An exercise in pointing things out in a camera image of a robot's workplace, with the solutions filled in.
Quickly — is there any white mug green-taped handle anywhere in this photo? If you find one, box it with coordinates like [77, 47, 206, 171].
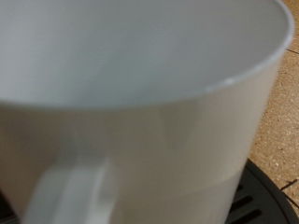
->
[0, 0, 296, 224]

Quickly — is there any black Keurig coffee machine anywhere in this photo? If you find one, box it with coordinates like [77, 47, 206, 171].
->
[0, 158, 299, 224]

